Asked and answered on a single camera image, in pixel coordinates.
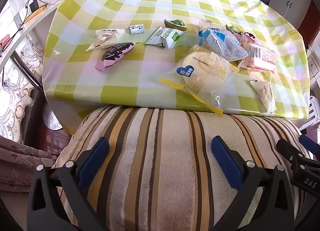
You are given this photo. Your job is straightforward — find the clear packet with dark print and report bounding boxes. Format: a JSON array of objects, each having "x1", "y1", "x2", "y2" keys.
[{"x1": 86, "y1": 29, "x2": 125, "y2": 52}]

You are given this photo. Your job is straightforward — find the black cable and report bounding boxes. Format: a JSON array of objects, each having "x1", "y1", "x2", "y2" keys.
[{"x1": 2, "y1": 0, "x2": 50, "y2": 53}]

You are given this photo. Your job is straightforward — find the clear cracker packet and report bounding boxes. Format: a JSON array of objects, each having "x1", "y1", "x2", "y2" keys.
[{"x1": 199, "y1": 19, "x2": 218, "y2": 30}]

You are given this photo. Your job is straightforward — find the white slatted stool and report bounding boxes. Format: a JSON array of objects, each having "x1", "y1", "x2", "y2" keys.
[{"x1": 299, "y1": 96, "x2": 320, "y2": 131}]

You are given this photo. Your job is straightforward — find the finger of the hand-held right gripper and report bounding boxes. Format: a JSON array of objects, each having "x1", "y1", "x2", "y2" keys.
[
  {"x1": 276, "y1": 139, "x2": 320, "y2": 169},
  {"x1": 299, "y1": 134, "x2": 320, "y2": 154}
]

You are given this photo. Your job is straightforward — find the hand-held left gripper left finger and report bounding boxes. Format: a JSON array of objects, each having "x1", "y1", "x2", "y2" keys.
[{"x1": 26, "y1": 136, "x2": 110, "y2": 231}]

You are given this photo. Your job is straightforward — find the large clear bread bag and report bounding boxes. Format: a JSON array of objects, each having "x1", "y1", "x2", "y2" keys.
[{"x1": 158, "y1": 44, "x2": 240, "y2": 115}]

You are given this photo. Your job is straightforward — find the red white snack packet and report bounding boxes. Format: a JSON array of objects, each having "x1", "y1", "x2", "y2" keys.
[{"x1": 237, "y1": 43, "x2": 278, "y2": 74}]

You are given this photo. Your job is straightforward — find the white lace cloth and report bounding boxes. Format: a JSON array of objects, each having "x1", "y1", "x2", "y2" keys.
[{"x1": 0, "y1": 58, "x2": 34, "y2": 144}]

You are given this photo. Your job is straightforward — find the clear packet of white pastry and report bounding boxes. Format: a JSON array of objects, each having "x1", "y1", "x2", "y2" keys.
[{"x1": 250, "y1": 79, "x2": 277, "y2": 115}]

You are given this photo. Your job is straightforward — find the green white triangular carton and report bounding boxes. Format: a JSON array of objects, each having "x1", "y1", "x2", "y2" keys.
[{"x1": 144, "y1": 26, "x2": 184, "y2": 48}]

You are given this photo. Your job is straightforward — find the purple white snack packet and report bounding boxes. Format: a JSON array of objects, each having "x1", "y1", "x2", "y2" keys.
[{"x1": 234, "y1": 32, "x2": 257, "y2": 46}]

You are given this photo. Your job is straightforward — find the small silver candy packet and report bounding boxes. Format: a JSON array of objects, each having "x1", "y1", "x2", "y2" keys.
[{"x1": 128, "y1": 24, "x2": 146, "y2": 35}]

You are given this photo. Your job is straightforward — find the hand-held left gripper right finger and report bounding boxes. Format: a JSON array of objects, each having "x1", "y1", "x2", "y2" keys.
[{"x1": 211, "y1": 135, "x2": 295, "y2": 231}]

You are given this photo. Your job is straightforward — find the striped plush blanket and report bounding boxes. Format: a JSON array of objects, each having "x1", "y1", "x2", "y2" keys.
[{"x1": 56, "y1": 106, "x2": 314, "y2": 231}]

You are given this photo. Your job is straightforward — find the blue clear snack packet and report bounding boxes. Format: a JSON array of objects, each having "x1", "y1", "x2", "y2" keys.
[{"x1": 198, "y1": 27, "x2": 252, "y2": 65}]

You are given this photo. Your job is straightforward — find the mauve patterned cloth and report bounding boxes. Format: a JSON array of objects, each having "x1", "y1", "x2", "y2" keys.
[{"x1": 0, "y1": 136, "x2": 55, "y2": 196}]

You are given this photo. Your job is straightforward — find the green gold snack packet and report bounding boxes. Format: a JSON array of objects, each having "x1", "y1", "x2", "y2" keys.
[
  {"x1": 225, "y1": 24, "x2": 242, "y2": 33},
  {"x1": 164, "y1": 19, "x2": 188, "y2": 32}
]

